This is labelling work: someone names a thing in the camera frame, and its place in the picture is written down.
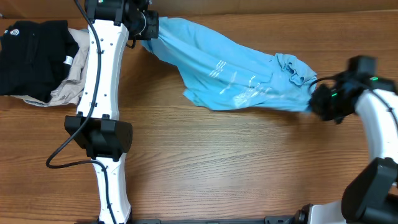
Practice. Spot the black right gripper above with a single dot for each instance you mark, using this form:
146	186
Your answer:
321	101

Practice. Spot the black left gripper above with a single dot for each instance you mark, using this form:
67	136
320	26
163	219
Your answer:
152	25

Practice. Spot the light blue t-shirt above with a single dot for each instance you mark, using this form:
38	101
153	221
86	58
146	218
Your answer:
221	75

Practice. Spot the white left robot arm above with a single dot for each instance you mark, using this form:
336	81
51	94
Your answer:
96	127

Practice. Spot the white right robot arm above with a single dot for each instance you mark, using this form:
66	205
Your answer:
367	199

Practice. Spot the beige folded garment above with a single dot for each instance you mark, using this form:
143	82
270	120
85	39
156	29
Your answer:
71	89

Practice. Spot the black folded garment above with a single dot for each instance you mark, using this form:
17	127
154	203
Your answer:
36	58

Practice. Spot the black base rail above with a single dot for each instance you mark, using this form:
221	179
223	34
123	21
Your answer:
266	220

